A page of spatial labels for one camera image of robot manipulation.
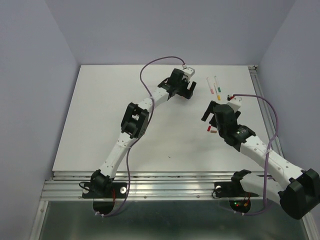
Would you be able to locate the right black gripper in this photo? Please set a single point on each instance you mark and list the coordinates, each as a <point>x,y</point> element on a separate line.
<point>210,109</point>

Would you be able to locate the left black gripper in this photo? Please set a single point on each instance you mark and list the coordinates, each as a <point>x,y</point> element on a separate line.
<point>186,93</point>

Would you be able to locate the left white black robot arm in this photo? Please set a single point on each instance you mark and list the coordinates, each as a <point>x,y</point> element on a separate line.
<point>135,123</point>

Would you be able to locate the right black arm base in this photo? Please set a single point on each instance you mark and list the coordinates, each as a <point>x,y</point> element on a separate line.
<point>232,188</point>

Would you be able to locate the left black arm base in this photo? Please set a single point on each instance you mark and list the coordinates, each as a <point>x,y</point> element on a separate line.
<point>117,190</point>

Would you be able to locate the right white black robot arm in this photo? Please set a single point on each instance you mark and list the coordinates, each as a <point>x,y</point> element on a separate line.
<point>296,190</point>

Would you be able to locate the yellow capped marker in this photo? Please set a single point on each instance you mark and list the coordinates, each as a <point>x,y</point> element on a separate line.
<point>217,92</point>

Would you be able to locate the pink capped marker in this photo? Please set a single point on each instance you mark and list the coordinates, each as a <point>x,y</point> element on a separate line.
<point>210,85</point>

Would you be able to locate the green capped marker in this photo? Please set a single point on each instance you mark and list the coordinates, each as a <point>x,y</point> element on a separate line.
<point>217,84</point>

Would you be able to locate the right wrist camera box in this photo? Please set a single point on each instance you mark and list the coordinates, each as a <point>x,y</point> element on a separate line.
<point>235,102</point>

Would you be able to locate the right side aluminium rail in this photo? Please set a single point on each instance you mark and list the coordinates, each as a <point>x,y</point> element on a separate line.
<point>266,111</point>

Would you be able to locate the aluminium rail frame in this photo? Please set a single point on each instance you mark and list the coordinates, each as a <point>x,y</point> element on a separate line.
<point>160,206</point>

